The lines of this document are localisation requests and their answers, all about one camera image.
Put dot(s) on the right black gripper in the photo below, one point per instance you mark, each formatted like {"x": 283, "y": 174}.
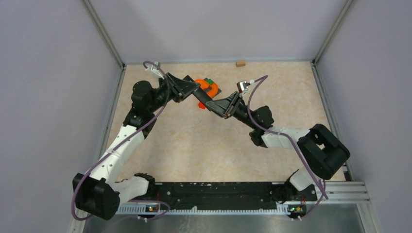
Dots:
{"x": 226, "y": 108}

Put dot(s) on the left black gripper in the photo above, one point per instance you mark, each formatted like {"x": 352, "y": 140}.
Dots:
{"x": 179, "y": 88}

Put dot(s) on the black remote control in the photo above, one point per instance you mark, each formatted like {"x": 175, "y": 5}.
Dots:
{"x": 201, "y": 95}

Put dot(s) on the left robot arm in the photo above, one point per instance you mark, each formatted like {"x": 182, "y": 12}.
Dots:
{"x": 97, "y": 192}

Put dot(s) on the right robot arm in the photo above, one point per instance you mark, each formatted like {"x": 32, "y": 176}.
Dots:
{"x": 320, "y": 151}

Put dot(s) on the red block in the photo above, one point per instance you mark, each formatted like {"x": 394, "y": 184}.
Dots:
{"x": 201, "y": 105}

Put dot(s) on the small wooden block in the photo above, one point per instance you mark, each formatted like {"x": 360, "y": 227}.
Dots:
{"x": 240, "y": 63}

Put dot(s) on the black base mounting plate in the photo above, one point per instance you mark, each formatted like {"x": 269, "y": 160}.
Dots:
{"x": 227, "y": 195}

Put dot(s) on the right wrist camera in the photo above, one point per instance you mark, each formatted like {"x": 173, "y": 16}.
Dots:
{"x": 244, "y": 86}

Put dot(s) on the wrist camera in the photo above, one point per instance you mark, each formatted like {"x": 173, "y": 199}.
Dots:
{"x": 154, "y": 69}
{"x": 244, "y": 86}

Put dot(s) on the orange plastic ring toy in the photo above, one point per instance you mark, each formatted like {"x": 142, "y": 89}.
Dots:
{"x": 209, "y": 89}

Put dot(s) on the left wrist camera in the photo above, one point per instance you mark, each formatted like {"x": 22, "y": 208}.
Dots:
{"x": 154, "y": 69}

